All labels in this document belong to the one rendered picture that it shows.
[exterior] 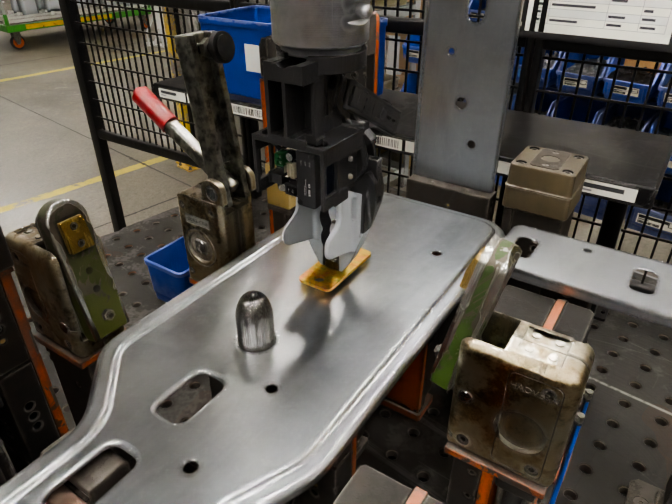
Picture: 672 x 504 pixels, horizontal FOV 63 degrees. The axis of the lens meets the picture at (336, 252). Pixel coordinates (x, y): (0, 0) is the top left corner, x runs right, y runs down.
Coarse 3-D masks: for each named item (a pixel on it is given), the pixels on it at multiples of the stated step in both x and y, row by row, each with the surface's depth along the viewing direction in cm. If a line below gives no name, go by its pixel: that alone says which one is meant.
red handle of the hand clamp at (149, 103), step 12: (132, 96) 60; (144, 96) 60; (156, 96) 61; (144, 108) 60; (156, 108) 60; (156, 120) 60; (168, 120) 59; (168, 132) 60; (180, 132) 60; (180, 144) 60; (192, 144) 59; (192, 156) 60; (204, 168) 59; (228, 180) 59
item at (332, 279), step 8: (360, 248) 58; (360, 256) 57; (368, 256) 57; (320, 264) 56; (328, 264) 55; (336, 264) 55; (352, 264) 56; (360, 264) 56; (304, 272) 55; (312, 272) 55; (320, 272) 55; (328, 272) 55; (336, 272) 55; (344, 272) 55; (352, 272) 55; (304, 280) 53; (312, 280) 53; (328, 280) 53; (336, 280) 53; (320, 288) 52; (328, 288) 52
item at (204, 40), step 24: (192, 48) 51; (216, 48) 50; (192, 72) 53; (216, 72) 55; (192, 96) 54; (216, 96) 56; (216, 120) 56; (216, 144) 56; (216, 168) 57; (240, 168) 59; (240, 192) 60
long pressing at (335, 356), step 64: (384, 192) 73; (256, 256) 59; (384, 256) 59; (448, 256) 59; (192, 320) 49; (320, 320) 49; (384, 320) 49; (128, 384) 43; (256, 384) 43; (320, 384) 43; (384, 384) 43; (64, 448) 37; (128, 448) 38; (192, 448) 37; (256, 448) 37; (320, 448) 38
